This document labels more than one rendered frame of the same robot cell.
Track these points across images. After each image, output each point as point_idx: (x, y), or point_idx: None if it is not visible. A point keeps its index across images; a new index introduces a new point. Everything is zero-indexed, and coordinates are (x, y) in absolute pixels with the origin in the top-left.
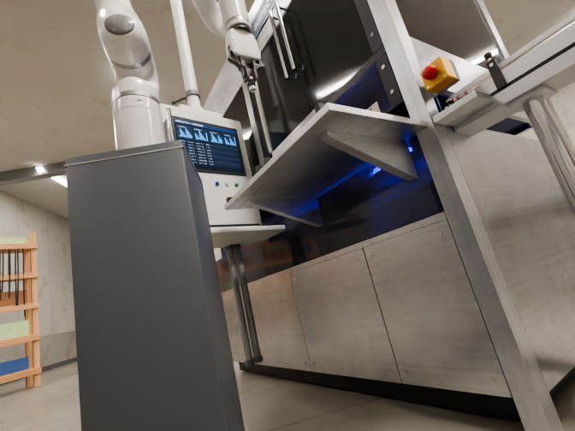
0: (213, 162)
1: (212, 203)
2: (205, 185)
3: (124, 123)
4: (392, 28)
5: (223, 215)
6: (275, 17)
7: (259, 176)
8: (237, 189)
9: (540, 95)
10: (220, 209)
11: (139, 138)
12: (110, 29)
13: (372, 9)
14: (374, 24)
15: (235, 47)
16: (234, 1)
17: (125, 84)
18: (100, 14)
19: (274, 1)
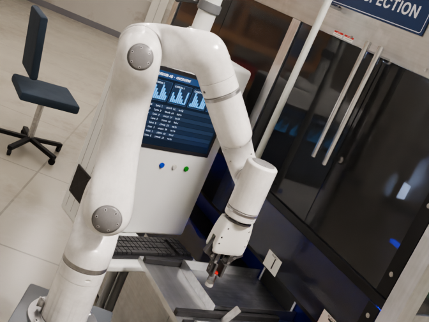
0: (173, 137)
1: (141, 188)
2: (145, 165)
3: (64, 296)
4: (400, 305)
5: (146, 204)
6: (371, 53)
7: (172, 321)
8: (184, 174)
9: None
10: (146, 197)
11: (69, 315)
12: (95, 224)
13: (412, 258)
14: (400, 270)
15: (218, 246)
16: (254, 194)
17: (83, 260)
18: (96, 188)
19: (379, 46)
